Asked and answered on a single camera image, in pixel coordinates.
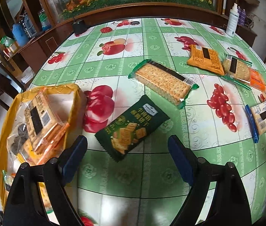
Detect WEIDAN yellow cracker pack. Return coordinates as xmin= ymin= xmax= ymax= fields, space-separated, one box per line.
xmin=38 ymin=182 xmax=53 ymax=213

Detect round cracker green pack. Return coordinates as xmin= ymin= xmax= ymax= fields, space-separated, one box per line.
xmin=222 ymin=55 xmax=252 ymax=90

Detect long green cracker pack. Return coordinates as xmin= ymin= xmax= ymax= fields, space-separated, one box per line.
xmin=128 ymin=59 xmax=199 ymax=109

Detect brown barcode cracker pack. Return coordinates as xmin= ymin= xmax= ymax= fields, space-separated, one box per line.
xmin=25 ymin=89 xmax=70 ymax=155

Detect purple bottles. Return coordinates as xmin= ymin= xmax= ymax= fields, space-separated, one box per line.
xmin=238 ymin=6 xmax=246 ymax=26

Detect blue thermos bottle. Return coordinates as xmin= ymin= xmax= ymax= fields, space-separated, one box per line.
xmin=12 ymin=24 xmax=29 ymax=47

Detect yellow red cracker pack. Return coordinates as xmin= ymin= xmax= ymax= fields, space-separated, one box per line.
xmin=17 ymin=142 xmax=42 ymax=166

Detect green snack bag on shelf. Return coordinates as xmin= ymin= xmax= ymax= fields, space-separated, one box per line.
xmin=0 ymin=36 xmax=15 ymax=47

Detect white spray bottle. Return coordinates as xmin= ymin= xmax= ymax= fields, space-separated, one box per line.
xmin=226 ymin=3 xmax=239 ymax=37

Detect white blue cracker pack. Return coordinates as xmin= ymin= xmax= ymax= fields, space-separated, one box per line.
xmin=245 ymin=100 xmax=266 ymax=143

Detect dark green beef biscuit packet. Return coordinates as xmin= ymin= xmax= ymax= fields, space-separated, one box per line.
xmin=95 ymin=95 xmax=170 ymax=162

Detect orange snack pack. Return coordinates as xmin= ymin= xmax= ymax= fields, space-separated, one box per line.
xmin=187 ymin=44 xmax=225 ymax=76

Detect orange sandwich cracker pack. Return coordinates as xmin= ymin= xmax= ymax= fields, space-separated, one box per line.
xmin=249 ymin=68 xmax=266 ymax=93

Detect wooden side cabinet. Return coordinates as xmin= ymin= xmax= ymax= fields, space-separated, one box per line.
xmin=6 ymin=22 xmax=73 ymax=76

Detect small black cup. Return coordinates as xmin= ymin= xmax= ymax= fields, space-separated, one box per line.
xmin=72 ymin=19 xmax=88 ymax=36

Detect clear dried plum packet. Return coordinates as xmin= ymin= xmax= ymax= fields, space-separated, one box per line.
xmin=7 ymin=101 xmax=30 ymax=159

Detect yellow rimmed white tray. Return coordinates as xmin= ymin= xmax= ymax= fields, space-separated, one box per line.
xmin=0 ymin=83 xmax=87 ymax=206

